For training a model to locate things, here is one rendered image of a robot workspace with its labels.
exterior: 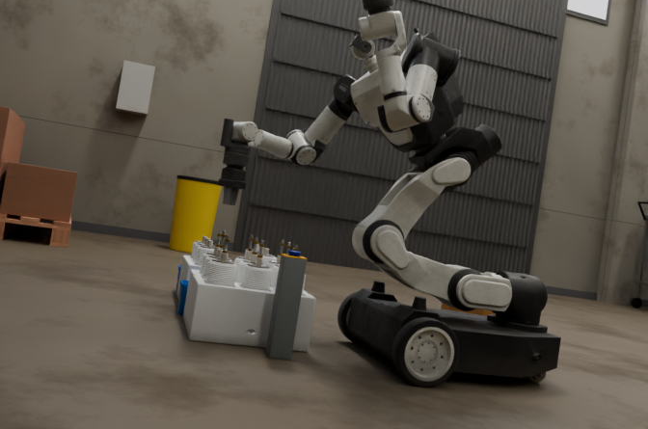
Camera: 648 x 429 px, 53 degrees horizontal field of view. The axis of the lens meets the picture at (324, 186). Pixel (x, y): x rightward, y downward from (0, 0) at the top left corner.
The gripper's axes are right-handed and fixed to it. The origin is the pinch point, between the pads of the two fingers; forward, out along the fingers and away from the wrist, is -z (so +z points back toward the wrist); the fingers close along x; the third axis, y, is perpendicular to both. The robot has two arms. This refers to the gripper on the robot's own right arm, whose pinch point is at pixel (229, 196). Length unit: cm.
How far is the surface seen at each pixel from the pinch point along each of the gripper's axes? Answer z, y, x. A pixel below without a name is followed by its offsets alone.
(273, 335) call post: -40, -3, 36
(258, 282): -26.7, 1.8, 20.1
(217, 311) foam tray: -37.0, -10.3, 16.5
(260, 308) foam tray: -34.6, 1.6, 23.4
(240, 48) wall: 138, 216, -307
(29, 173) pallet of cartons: -3, 21, -237
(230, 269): -23.5, -6.2, 14.8
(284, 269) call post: -19.8, -2.4, 36.2
